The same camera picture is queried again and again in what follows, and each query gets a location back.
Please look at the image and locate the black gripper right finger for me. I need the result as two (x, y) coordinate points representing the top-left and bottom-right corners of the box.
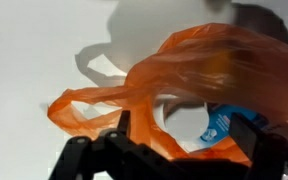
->
(229, 112), (288, 180)

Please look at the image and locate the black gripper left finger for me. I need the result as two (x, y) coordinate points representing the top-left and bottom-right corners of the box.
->
(48, 110), (185, 180)

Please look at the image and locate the blue white packaged item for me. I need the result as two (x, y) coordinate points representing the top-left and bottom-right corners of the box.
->
(152, 94), (269, 154)

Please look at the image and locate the orange plastic bag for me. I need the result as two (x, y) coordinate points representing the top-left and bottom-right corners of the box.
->
(47, 22), (288, 167)

